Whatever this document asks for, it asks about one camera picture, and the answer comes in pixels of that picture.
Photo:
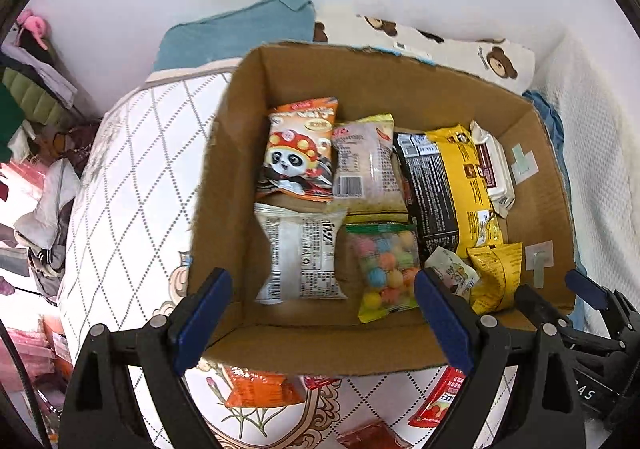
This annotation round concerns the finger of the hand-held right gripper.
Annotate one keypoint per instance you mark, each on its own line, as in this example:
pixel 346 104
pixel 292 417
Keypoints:
pixel 592 291
pixel 537 306

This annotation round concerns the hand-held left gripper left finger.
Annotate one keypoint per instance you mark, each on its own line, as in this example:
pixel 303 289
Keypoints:
pixel 205 319

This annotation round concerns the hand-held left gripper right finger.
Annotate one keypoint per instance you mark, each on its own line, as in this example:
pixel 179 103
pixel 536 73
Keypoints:
pixel 442 324

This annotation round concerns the small yellow snack packet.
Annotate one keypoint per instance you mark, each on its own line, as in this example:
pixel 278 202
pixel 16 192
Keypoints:
pixel 495 276

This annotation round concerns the small white cartoon packet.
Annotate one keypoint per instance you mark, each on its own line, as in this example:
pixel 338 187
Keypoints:
pixel 450 269

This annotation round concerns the colourful candy ball bag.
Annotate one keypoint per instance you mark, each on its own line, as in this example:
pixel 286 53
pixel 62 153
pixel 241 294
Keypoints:
pixel 385 269

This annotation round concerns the cardboard box blue print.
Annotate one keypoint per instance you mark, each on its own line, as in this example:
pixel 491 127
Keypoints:
pixel 300 349

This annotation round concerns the white bread packet black print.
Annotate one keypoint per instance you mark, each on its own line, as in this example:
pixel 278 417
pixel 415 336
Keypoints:
pixel 300 254

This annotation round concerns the large black yellow packet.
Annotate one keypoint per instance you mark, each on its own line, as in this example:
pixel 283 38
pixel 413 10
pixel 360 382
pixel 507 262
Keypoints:
pixel 440 189

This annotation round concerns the white brown-label packet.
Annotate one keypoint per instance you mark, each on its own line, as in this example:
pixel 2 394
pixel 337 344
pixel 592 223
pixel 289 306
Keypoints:
pixel 492 169

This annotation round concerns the clear yellow-edged snack bag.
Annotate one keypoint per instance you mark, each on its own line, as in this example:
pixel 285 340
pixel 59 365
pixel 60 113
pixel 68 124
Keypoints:
pixel 360 159

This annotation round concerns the panda print snack bag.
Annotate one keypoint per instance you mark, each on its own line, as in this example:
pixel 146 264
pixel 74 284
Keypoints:
pixel 295 154

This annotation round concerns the red white-label snack packet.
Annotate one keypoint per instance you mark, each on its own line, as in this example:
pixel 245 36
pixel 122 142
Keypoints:
pixel 435 404

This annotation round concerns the orange snack packet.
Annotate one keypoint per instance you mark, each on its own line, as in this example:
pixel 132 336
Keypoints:
pixel 260 386

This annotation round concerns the dark red snack packet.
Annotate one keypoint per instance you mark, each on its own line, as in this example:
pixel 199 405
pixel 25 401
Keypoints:
pixel 372 436

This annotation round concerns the small red snack packet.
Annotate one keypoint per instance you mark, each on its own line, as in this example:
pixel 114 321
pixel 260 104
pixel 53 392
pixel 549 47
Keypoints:
pixel 322 382

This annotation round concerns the white textured blanket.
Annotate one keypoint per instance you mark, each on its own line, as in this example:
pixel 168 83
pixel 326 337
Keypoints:
pixel 595 154

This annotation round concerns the white diamond-patterned quilt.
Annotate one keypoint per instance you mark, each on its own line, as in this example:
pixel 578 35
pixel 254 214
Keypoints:
pixel 140 179

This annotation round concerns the black white striped cloth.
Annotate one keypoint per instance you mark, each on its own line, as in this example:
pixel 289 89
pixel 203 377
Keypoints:
pixel 47 269

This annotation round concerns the white crumpled cloth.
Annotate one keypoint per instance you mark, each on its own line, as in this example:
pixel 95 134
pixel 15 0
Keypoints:
pixel 47 209

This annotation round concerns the bear print pillow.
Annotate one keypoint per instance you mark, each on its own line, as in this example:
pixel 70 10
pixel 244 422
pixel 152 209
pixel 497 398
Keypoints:
pixel 450 54

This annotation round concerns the dark green garment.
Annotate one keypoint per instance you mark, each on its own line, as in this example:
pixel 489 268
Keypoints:
pixel 10 124

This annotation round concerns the olive puffer jacket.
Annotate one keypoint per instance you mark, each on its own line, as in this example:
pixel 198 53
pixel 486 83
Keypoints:
pixel 35 94

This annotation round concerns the teal blue pillow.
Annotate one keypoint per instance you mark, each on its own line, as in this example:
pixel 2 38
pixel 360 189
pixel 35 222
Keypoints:
pixel 230 34

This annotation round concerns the pink plush toy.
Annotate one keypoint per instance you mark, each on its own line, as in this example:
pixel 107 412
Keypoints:
pixel 32 26

